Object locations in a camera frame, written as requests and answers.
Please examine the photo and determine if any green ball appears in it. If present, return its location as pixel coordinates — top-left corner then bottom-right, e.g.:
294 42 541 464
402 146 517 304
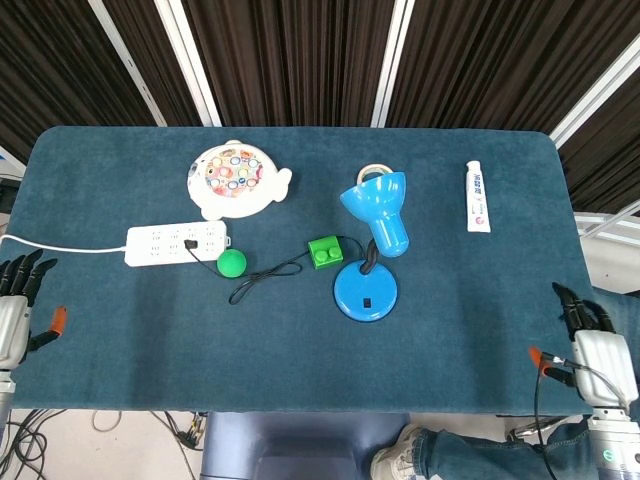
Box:
216 248 249 279

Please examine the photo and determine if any white floor cable loop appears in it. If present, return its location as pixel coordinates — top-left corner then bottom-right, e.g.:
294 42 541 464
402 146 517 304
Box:
91 410 124 434

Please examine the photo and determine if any white power strip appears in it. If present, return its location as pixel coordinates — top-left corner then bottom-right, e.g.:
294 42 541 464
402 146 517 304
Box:
125 220 233 268

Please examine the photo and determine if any white sneaker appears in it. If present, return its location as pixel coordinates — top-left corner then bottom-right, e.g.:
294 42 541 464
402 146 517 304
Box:
370 423 427 480

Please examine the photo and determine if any black pleated curtain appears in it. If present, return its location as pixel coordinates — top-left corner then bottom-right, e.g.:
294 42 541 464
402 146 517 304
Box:
0 0 640 216

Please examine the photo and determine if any black floor cable with plug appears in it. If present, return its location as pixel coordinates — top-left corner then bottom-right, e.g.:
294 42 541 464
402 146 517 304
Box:
149 410 207 452

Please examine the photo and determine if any white fish game toy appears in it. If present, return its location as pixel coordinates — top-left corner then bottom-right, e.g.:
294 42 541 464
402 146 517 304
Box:
186 139 294 222

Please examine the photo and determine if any white frame bar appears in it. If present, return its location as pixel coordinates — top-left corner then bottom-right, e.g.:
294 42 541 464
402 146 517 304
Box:
548 35 640 150
370 0 421 129
153 0 223 128
88 0 168 127

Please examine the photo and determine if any grey hand cable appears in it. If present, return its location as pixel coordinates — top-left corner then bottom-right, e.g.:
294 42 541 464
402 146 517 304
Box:
548 353 630 407

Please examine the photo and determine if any dark blue table mat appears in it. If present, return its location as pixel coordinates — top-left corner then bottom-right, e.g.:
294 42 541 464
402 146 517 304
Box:
8 124 619 417

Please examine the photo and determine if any green toy block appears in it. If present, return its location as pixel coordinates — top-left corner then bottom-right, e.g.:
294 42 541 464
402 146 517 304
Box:
307 236 347 272

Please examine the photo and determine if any white metal rack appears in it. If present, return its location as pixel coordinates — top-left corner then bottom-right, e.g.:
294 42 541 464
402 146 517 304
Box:
573 199 640 295

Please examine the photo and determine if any white toothpaste tube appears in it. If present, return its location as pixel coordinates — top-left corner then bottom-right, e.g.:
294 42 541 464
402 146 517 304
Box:
465 159 492 234

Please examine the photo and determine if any person leg in jeans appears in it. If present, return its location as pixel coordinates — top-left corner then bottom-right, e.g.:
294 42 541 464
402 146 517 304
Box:
592 287 640 351
417 417 601 480

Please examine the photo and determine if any blue desk lamp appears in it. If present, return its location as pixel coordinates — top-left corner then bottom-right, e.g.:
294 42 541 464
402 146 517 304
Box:
333 163 411 323

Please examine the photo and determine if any white power strip cable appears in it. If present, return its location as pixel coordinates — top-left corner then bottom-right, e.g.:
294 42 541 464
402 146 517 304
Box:
0 233 129 254

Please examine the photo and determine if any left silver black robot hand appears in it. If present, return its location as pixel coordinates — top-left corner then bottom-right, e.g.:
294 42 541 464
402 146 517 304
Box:
0 248 68 372

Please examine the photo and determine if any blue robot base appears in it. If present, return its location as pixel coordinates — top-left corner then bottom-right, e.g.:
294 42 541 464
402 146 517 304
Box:
199 410 412 480

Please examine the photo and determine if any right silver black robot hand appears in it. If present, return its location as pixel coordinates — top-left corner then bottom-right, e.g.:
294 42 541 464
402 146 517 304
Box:
528 281 640 410

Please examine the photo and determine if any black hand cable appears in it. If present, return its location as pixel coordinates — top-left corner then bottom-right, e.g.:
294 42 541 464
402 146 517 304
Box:
532 363 559 480

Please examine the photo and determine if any black floor cable bundle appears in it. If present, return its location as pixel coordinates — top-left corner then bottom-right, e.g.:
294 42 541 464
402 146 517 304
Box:
0 409 66 480

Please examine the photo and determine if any black power cable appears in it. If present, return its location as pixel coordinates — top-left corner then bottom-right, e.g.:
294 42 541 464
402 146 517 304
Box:
183 234 367 307

